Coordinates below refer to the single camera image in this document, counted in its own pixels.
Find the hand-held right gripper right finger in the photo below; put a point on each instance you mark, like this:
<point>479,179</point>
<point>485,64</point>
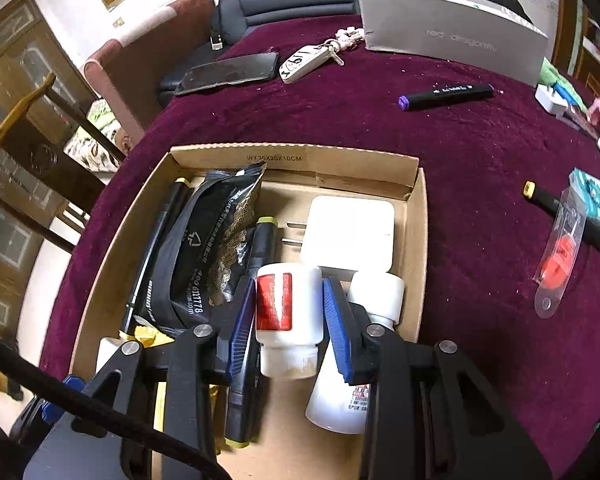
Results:
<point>337,340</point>

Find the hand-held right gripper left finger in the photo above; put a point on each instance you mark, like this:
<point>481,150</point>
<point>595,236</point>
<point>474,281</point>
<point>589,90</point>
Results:
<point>242,335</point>

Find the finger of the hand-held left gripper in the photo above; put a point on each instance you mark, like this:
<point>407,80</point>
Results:
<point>72,385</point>
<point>44,411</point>

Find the small white tube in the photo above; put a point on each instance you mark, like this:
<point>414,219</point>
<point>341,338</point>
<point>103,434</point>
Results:
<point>109,352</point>

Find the white bottle red label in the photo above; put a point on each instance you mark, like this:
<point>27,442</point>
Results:
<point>287,300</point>

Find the plain white bottle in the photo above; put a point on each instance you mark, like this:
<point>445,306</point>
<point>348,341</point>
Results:
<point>377,295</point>

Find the black marker olive cap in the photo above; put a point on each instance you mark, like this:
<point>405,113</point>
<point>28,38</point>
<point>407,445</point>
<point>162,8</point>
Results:
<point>242,410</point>

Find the brown cardboard box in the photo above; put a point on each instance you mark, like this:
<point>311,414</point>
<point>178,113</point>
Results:
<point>285,410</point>

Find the yellow snack packet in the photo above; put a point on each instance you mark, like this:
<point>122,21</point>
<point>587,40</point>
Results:
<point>147,336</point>

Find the black snack packet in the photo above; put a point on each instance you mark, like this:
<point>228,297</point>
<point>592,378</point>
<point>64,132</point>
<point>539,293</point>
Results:
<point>195,250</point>

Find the white power adapter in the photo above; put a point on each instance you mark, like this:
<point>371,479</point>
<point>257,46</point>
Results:
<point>350,230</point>

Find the black marker cream cap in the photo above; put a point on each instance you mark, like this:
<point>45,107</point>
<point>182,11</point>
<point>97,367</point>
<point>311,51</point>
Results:
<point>155,245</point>

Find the red item clear package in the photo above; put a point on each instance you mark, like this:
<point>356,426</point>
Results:
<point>555,260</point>

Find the black marker yellow cap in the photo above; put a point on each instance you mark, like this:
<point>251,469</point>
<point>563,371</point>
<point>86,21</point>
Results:
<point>547,200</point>

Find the wooden glass panel door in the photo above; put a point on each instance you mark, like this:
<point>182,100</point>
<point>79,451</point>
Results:
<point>10,240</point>

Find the printed green white cushion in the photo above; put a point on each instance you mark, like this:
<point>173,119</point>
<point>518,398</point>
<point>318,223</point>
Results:
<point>92,152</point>

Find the black smartphone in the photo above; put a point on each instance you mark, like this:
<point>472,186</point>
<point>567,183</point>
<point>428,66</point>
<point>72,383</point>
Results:
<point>225,72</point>

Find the black marker purple cap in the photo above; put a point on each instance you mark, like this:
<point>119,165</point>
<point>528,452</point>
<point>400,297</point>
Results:
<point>445,96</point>

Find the white car key fob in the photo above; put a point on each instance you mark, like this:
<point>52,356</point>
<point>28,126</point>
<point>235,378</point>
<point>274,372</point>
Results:
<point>300,65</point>

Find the small metal key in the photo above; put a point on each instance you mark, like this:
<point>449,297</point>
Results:
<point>337,56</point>

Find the wooden chair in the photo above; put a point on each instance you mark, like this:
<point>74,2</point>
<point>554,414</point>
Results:
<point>25,105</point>

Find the brown upholstered armchair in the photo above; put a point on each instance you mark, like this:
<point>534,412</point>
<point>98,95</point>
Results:
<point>125,70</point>

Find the teal packet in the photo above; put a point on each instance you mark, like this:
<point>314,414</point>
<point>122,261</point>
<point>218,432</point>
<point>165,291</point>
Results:
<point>592,192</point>

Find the white plastic clip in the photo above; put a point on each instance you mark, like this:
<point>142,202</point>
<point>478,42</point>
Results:
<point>217,40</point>

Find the small white charger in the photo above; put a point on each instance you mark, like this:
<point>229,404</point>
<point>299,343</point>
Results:
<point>550,100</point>

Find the grey rectangular box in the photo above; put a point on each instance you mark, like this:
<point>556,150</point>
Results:
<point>430,30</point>

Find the small blue item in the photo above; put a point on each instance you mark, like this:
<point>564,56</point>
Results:
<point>567,92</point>

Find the green plastic item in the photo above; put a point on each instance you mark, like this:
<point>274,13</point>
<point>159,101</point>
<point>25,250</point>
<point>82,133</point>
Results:
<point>547,72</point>

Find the wooden shelf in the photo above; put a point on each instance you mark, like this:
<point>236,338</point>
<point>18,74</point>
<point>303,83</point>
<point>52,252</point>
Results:
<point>587,60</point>

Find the wall socket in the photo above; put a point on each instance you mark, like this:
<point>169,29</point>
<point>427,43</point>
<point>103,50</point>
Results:
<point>118,22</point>

